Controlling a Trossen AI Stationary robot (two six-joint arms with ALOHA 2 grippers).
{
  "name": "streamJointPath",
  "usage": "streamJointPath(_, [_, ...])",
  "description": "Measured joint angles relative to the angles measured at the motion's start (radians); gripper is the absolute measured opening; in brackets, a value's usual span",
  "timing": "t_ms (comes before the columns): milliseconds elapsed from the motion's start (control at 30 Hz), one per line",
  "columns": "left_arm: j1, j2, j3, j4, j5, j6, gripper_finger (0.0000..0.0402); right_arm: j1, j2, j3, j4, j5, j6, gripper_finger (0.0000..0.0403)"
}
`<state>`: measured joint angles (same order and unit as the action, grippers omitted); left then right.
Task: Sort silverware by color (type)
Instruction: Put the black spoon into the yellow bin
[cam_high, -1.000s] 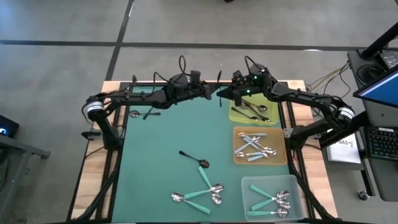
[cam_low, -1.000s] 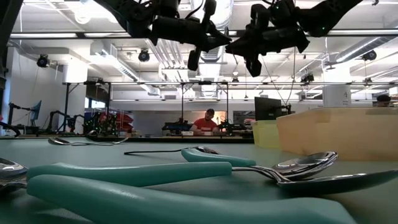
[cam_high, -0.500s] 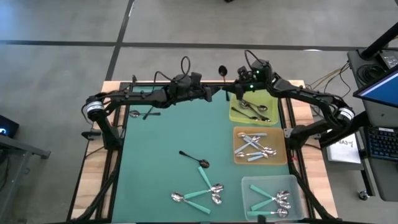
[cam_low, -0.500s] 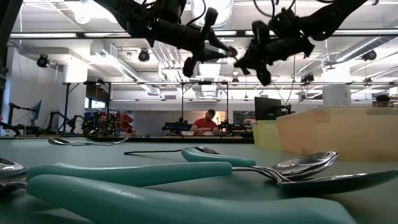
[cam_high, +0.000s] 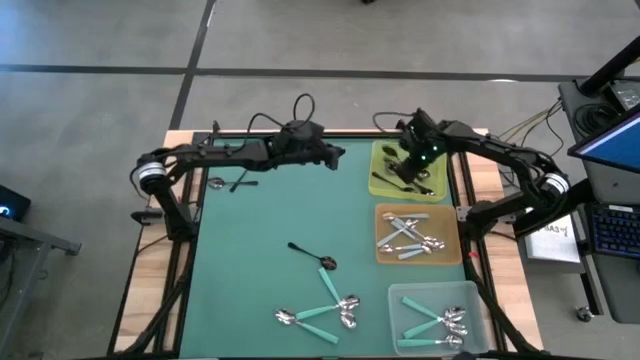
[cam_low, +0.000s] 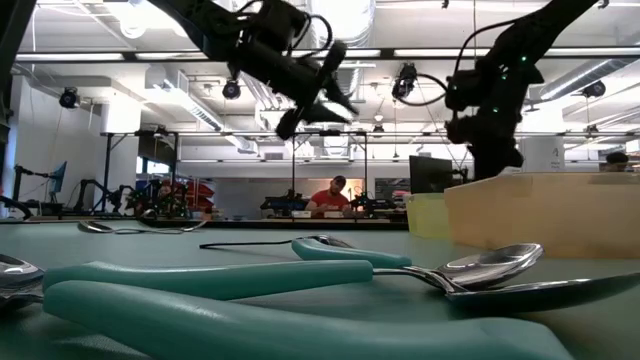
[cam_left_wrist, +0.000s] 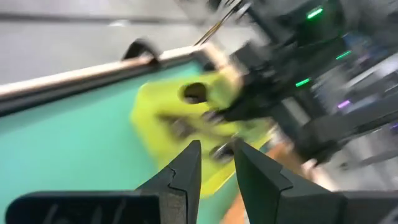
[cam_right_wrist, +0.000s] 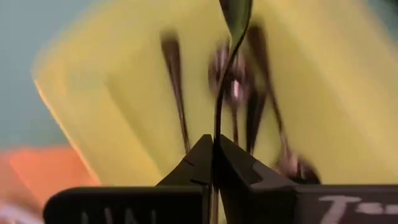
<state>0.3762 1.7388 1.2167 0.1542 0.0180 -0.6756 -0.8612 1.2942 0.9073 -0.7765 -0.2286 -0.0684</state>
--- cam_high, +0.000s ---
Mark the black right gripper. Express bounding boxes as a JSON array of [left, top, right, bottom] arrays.
[[393, 130, 448, 185]]

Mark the silver metal spoon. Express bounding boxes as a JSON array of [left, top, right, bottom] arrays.
[[371, 172, 417, 194]]

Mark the yellow plastic bin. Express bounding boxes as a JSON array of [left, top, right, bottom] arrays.
[[368, 140, 450, 204]]

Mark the beige plastic bin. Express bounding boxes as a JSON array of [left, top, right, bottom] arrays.
[[374, 202, 464, 267]]

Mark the green table mat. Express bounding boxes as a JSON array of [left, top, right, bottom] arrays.
[[178, 135, 496, 359]]

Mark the clear plastic bin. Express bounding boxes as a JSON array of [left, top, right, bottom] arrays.
[[387, 280, 491, 357]]

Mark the black metal support beam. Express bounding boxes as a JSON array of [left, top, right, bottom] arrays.
[[513, 178, 599, 239]]

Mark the white paper sheet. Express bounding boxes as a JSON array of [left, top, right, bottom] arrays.
[[523, 203, 582, 265]]

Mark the gray equipment cart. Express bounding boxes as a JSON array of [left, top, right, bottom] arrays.
[[557, 78, 640, 325]]

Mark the computer monitor with blue screen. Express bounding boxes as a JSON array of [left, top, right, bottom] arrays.
[[567, 110, 640, 175]]

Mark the black keyboard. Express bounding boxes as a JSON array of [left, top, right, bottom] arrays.
[[588, 203, 640, 260]]

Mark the black metal pole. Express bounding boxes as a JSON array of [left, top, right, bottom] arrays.
[[578, 35, 640, 97]]

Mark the black power adapter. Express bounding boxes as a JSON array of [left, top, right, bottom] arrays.
[[610, 81, 640, 112]]

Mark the gray side table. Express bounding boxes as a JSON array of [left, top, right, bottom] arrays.
[[0, 214, 83, 360]]

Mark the black device with blue light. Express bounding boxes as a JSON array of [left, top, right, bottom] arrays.
[[0, 184, 32, 224]]

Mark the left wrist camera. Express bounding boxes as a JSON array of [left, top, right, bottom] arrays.
[[279, 118, 326, 147]]

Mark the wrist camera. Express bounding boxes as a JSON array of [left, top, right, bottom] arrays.
[[397, 107, 436, 134], [279, 118, 326, 147]]

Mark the black metal table frame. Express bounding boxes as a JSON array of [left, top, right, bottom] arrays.
[[107, 130, 541, 360]]

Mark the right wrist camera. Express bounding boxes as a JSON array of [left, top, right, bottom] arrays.
[[397, 107, 436, 134]]

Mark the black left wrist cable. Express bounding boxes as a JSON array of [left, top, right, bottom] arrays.
[[243, 92, 317, 151]]

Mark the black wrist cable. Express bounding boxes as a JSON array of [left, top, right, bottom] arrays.
[[243, 92, 317, 151], [372, 110, 404, 132]]

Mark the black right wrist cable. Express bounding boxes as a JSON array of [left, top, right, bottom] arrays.
[[372, 110, 404, 132]]

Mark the loose cable bundle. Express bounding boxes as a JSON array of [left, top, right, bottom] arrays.
[[491, 98, 566, 189]]

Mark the black coiled cable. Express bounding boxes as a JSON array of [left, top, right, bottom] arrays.
[[573, 102, 609, 136]]

